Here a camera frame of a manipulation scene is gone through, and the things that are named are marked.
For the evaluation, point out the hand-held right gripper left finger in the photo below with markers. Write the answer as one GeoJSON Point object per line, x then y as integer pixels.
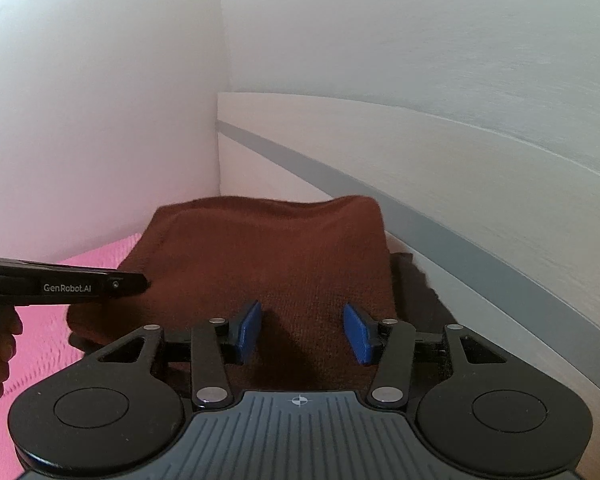
{"type": "Point", "coordinates": [247, 332]}

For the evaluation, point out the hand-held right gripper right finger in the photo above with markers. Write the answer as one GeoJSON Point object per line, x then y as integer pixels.
{"type": "Point", "coordinates": [360, 332]}

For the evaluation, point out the dark red garment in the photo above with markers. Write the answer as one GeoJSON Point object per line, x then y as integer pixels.
{"type": "Point", "coordinates": [280, 260]}

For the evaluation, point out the person's left hand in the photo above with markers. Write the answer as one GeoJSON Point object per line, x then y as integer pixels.
{"type": "Point", "coordinates": [2, 355]}

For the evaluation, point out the pink ribbed bedspread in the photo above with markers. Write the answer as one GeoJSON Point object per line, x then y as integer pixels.
{"type": "Point", "coordinates": [40, 345]}

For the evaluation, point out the white headboard grey stripe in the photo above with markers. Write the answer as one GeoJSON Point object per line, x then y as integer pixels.
{"type": "Point", "coordinates": [430, 170]}

